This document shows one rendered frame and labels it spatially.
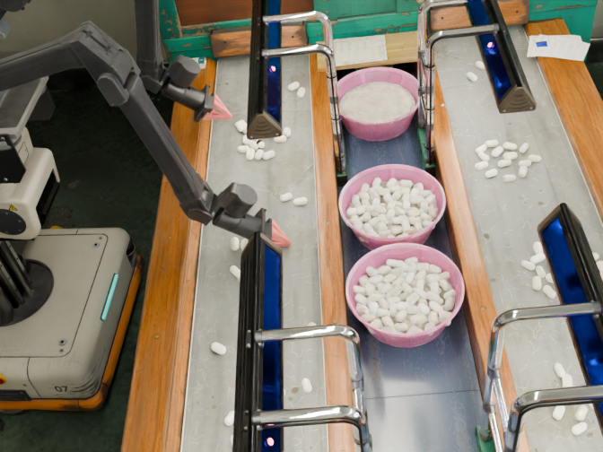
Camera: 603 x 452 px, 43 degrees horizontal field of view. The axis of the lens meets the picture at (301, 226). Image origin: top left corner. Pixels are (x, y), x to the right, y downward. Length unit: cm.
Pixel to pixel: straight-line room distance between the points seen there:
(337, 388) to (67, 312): 119
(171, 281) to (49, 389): 79
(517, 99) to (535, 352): 54
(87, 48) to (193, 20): 97
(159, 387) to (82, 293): 96
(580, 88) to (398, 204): 65
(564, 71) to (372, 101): 56
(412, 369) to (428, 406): 10
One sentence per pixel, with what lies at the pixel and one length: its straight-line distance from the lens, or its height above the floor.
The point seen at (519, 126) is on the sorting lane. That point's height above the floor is 74.
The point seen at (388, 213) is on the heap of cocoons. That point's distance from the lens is 194.
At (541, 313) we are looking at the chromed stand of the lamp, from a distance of 129.
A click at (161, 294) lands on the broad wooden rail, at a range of 184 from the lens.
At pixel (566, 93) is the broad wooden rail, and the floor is 76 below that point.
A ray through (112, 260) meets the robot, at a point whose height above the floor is 27.
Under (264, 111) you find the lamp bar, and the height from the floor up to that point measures 111.
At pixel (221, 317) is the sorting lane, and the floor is 74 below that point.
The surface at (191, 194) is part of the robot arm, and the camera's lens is 175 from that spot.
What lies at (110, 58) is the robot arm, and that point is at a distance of 160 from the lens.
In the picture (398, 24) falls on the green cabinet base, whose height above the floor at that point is 80.
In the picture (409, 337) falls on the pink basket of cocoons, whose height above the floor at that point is 75.
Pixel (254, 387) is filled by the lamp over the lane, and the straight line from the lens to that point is 123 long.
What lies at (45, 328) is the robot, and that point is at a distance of 255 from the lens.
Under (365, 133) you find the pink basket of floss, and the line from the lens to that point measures 222.
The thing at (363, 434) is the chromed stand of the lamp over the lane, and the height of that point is 106.
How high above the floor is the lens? 214
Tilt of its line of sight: 46 degrees down
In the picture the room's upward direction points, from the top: 10 degrees counter-clockwise
